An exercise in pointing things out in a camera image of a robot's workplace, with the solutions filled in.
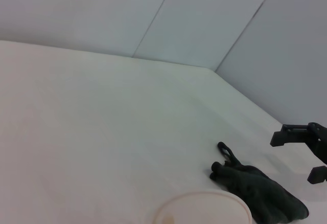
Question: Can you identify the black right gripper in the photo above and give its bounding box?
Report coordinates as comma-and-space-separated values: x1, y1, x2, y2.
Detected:
270, 122, 327, 184

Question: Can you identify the dark blue rag with loop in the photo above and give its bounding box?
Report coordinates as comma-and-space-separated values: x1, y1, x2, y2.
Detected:
209, 141, 310, 224

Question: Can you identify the white paper cup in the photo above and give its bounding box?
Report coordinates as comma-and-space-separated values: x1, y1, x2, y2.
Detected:
152, 184, 254, 224

